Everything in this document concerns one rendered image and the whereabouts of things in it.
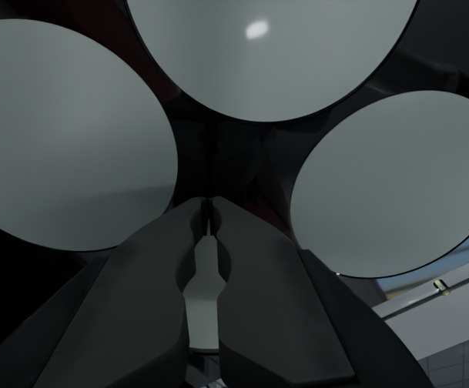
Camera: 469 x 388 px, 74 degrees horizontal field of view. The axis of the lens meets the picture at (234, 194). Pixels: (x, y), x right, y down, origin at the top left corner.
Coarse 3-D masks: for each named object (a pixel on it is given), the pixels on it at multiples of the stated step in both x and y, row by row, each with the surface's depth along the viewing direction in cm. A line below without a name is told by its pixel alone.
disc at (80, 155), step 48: (0, 48) 11; (48, 48) 11; (96, 48) 11; (0, 96) 12; (48, 96) 12; (96, 96) 12; (144, 96) 12; (0, 144) 13; (48, 144) 13; (96, 144) 13; (144, 144) 13; (0, 192) 14; (48, 192) 14; (96, 192) 14; (144, 192) 14; (48, 240) 15; (96, 240) 15
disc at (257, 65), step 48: (144, 0) 10; (192, 0) 10; (240, 0) 10; (288, 0) 11; (336, 0) 11; (384, 0) 11; (192, 48) 11; (240, 48) 11; (288, 48) 11; (336, 48) 11; (384, 48) 11; (192, 96) 12; (240, 96) 12; (288, 96) 12; (336, 96) 12
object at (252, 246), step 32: (224, 224) 11; (256, 224) 11; (224, 256) 10; (256, 256) 9; (288, 256) 9; (224, 288) 8; (256, 288) 8; (288, 288) 8; (224, 320) 7; (256, 320) 7; (288, 320) 7; (320, 320) 7; (224, 352) 7; (256, 352) 7; (288, 352) 7; (320, 352) 7; (256, 384) 7; (288, 384) 6; (320, 384) 6
